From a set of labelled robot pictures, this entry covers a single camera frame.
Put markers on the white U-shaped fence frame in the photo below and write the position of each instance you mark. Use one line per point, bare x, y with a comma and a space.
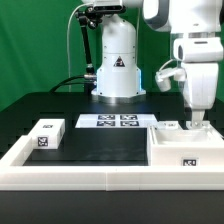
16, 175

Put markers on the white cabinet top block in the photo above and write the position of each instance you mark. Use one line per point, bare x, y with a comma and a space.
47, 133

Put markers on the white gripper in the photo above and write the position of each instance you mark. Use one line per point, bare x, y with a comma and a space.
200, 88

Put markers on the white marker base plate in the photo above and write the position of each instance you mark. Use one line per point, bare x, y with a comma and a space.
115, 120

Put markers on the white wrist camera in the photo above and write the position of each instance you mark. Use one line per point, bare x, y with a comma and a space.
162, 77

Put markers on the white cabinet body box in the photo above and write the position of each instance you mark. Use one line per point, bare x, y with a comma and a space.
186, 147

